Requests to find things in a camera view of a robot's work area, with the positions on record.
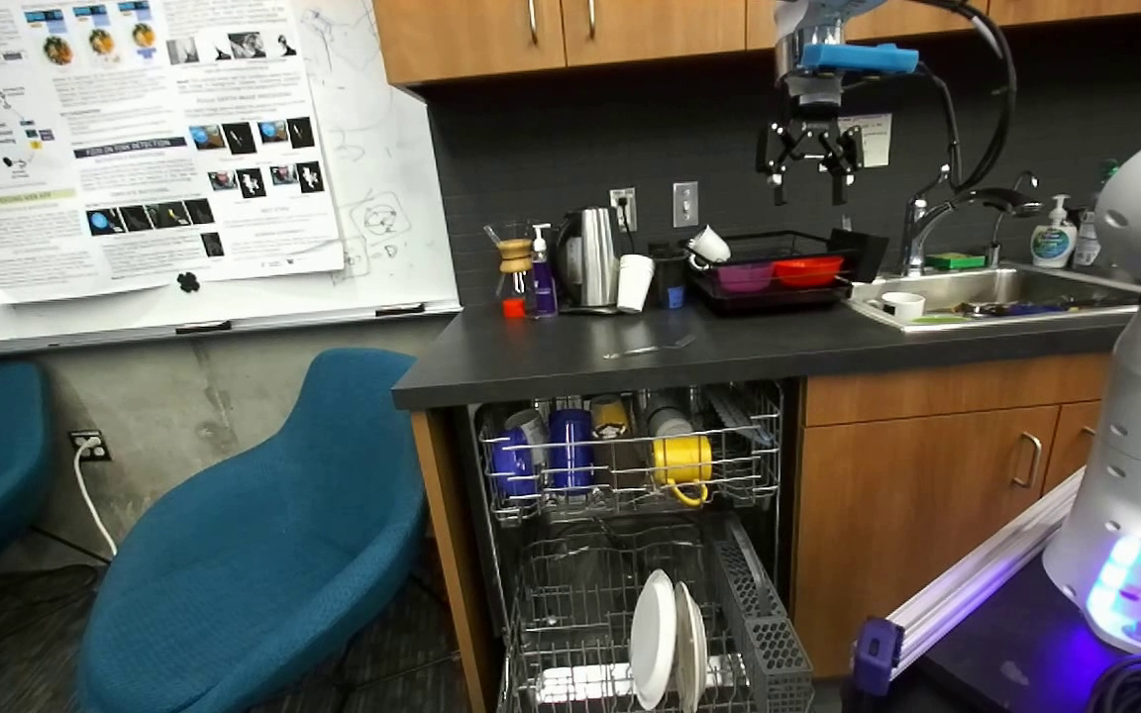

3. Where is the white dish soap bottle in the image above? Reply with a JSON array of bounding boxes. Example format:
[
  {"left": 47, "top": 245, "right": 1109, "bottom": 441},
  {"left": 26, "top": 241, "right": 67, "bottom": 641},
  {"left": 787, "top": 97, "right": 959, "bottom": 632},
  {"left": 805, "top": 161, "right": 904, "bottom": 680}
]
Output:
[{"left": 1071, "top": 195, "right": 1109, "bottom": 274}]

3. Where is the white tall cup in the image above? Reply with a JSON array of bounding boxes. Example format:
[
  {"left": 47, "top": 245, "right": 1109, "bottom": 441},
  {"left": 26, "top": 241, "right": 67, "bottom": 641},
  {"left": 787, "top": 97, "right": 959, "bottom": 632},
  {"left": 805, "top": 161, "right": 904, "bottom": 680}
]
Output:
[{"left": 614, "top": 248, "right": 663, "bottom": 317}]

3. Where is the wooden cabinet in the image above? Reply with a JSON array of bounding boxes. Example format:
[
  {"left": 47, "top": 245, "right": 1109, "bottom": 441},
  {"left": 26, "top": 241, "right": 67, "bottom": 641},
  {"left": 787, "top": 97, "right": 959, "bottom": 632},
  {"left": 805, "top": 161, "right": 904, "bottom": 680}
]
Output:
[
  {"left": 787, "top": 347, "right": 1118, "bottom": 680},
  {"left": 370, "top": 0, "right": 1141, "bottom": 92}
]

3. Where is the yellow mug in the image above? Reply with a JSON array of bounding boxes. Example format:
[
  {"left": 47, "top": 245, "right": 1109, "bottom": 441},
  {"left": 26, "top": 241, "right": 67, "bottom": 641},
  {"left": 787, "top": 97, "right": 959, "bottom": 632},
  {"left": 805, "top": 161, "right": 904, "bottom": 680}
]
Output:
[{"left": 648, "top": 427, "right": 718, "bottom": 512}]

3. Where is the large white research poster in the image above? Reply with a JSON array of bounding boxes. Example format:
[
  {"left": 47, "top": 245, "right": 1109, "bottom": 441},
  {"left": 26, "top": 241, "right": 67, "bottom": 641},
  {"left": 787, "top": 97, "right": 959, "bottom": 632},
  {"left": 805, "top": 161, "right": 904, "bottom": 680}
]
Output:
[{"left": 0, "top": 0, "right": 349, "bottom": 309}]

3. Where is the blue mug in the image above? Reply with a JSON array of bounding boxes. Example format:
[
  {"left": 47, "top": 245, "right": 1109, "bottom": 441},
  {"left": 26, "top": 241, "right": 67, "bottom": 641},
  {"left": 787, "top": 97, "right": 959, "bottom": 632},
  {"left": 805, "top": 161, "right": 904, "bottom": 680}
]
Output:
[
  {"left": 543, "top": 402, "right": 599, "bottom": 495},
  {"left": 479, "top": 420, "right": 548, "bottom": 507}
]

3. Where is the stainless steel sink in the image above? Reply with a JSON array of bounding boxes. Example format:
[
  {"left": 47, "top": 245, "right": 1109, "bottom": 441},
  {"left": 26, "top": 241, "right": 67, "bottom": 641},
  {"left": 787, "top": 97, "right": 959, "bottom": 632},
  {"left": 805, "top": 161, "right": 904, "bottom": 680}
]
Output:
[{"left": 849, "top": 261, "right": 1141, "bottom": 335}]

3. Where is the white mug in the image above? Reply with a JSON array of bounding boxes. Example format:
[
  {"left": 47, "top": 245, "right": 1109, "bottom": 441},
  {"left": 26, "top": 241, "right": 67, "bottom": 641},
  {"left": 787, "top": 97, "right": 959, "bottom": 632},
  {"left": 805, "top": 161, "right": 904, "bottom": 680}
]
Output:
[{"left": 683, "top": 221, "right": 738, "bottom": 269}]

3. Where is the purple bowl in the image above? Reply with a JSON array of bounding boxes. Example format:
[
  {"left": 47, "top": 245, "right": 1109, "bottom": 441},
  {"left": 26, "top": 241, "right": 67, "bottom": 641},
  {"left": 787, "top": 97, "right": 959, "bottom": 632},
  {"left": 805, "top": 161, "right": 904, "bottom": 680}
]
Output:
[{"left": 712, "top": 257, "right": 780, "bottom": 297}]

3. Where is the purple spray bottle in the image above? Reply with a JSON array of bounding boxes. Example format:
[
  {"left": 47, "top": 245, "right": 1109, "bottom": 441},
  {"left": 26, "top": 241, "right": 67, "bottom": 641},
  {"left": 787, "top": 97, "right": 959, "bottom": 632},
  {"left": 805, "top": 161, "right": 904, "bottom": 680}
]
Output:
[{"left": 527, "top": 219, "right": 561, "bottom": 321}]

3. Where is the wooden lower cabinet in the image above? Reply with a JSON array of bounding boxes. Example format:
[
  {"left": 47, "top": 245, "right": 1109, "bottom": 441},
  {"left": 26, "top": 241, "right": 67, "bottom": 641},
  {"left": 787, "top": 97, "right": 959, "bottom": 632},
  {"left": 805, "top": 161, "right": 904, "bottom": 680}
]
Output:
[{"left": 787, "top": 347, "right": 1118, "bottom": 680}]

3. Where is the white whiteboard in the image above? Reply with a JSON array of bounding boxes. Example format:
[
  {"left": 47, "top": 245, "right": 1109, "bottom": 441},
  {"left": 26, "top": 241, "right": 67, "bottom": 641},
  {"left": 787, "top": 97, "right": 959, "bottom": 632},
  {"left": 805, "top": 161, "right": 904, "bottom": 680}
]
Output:
[{"left": 0, "top": 0, "right": 465, "bottom": 359}]

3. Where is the white wall outlet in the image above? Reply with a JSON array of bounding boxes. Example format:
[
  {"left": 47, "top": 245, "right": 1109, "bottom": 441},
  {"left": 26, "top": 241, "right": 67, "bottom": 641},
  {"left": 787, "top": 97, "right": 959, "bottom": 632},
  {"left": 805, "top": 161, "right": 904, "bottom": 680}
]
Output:
[{"left": 606, "top": 182, "right": 640, "bottom": 236}]

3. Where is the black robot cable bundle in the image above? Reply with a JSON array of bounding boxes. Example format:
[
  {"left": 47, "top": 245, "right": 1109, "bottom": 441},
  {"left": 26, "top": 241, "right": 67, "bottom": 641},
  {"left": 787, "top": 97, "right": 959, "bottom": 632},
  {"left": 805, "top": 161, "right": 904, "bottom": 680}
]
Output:
[{"left": 919, "top": 0, "right": 1022, "bottom": 221}]

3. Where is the grey wall light switch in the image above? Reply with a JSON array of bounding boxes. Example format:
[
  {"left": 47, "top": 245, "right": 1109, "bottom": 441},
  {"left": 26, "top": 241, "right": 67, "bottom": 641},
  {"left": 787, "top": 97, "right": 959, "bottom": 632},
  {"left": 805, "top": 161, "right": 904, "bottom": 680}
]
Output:
[{"left": 668, "top": 178, "right": 705, "bottom": 228}]

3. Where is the black utensil holder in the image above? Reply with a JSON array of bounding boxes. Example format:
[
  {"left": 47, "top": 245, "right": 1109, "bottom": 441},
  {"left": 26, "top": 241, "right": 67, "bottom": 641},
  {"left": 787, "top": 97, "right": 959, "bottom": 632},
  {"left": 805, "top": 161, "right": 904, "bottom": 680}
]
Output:
[{"left": 828, "top": 221, "right": 897, "bottom": 284}]

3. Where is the wooden upper cabinet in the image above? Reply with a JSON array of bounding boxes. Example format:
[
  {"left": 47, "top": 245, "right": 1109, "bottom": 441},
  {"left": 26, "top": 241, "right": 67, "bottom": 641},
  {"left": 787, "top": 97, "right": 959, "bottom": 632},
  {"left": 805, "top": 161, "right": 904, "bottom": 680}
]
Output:
[{"left": 370, "top": 0, "right": 1141, "bottom": 92}]

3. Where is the dishwasher wire mug rack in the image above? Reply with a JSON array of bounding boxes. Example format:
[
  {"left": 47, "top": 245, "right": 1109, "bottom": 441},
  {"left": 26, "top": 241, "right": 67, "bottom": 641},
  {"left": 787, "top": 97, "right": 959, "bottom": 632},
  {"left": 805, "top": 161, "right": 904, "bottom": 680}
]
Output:
[{"left": 469, "top": 379, "right": 787, "bottom": 528}]

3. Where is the white plate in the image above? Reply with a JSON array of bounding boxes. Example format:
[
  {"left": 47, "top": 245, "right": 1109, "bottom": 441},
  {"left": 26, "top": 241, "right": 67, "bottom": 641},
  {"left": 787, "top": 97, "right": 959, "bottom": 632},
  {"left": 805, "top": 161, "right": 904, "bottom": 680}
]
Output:
[
  {"left": 668, "top": 577, "right": 712, "bottom": 713},
  {"left": 625, "top": 563, "right": 684, "bottom": 713}
]

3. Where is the low wall power socket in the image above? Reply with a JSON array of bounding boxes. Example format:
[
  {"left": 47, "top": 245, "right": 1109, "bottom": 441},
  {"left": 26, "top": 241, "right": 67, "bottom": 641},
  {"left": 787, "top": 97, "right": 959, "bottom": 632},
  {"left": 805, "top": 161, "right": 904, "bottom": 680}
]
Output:
[{"left": 62, "top": 424, "right": 116, "bottom": 466}]

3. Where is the white paper wall note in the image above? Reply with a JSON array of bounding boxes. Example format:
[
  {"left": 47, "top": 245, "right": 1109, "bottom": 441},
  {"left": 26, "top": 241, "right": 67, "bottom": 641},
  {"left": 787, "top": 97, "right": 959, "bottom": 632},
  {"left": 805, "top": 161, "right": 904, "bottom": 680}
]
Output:
[{"left": 836, "top": 111, "right": 897, "bottom": 174}]

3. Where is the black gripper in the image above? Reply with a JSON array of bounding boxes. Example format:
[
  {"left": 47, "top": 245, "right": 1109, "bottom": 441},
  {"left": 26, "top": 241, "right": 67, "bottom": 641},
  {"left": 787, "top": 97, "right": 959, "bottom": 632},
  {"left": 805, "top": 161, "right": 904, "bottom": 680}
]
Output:
[{"left": 757, "top": 101, "right": 862, "bottom": 204}]

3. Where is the dishwasher wire plate rack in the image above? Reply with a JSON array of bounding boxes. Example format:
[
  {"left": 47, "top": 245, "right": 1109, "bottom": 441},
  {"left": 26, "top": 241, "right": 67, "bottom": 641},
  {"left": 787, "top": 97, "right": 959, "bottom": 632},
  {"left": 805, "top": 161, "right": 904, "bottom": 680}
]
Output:
[{"left": 494, "top": 512, "right": 820, "bottom": 713}]

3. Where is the chrome sink faucet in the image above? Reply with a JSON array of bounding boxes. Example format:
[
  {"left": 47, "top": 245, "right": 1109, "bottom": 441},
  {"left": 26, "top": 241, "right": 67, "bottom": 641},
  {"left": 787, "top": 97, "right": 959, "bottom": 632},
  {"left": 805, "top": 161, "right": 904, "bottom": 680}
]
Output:
[{"left": 904, "top": 182, "right": 1052, "bottom": 278}]

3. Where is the clear soap dispenser bottle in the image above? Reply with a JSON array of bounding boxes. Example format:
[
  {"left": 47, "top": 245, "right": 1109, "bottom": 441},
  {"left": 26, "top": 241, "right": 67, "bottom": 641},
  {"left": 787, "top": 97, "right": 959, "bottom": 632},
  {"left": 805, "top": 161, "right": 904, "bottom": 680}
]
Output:
[{"left": 1026, "top": 191, "right": 1083, "bottom": 274}]

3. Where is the aluminium rail blue end cap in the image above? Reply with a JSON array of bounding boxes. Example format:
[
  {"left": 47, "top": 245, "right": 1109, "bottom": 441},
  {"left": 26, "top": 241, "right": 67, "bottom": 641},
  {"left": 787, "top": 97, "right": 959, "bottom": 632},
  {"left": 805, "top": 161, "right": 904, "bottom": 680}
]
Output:
[{"left": 852, "top": 464, "right": 1088, "bottom": 698}]

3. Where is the white power cord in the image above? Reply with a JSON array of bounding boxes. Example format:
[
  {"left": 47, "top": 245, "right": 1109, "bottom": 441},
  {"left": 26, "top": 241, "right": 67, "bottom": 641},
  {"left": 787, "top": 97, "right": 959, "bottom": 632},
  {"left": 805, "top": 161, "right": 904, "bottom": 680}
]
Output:
[{"left": 67, "top": 441, "right": 121, "bottom": 558}]

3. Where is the white cup in sink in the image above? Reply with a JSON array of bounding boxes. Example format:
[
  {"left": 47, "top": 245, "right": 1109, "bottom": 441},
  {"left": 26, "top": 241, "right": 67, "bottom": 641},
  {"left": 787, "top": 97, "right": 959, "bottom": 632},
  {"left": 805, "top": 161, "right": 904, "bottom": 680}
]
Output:
[{"left": 878, "top": 289, "right": 931, "bottom": 323}]

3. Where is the red bowl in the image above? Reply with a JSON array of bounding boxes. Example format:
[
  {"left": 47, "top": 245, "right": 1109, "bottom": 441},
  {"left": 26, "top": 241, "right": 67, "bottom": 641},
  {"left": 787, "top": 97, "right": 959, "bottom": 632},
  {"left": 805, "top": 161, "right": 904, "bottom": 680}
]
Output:
[{"left": 768, "top": 248, "right": 852, "bottom": 293}]

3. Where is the black dish drying rack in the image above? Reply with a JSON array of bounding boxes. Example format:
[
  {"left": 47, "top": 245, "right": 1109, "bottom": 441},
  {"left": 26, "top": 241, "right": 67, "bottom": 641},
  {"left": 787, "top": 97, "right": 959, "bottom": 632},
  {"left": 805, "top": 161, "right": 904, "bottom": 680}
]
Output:
[{"left": 691, "top": 228, "right": 854, "bottom": 321}]

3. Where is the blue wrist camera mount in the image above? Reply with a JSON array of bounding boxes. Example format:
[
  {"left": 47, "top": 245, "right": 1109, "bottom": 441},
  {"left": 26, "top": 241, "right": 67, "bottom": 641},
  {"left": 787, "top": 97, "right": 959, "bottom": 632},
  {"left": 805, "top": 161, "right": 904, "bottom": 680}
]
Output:
[{"left": 795, "top": 38, "right": 926, "bottom": 83}]

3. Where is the green sponge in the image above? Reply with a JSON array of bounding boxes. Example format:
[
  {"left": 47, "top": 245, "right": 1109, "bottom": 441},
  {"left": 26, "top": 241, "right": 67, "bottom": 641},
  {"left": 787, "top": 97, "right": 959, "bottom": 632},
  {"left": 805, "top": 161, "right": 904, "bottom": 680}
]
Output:
[{"left": 924, "top": 245, "right": 989, "bottom": 278}]

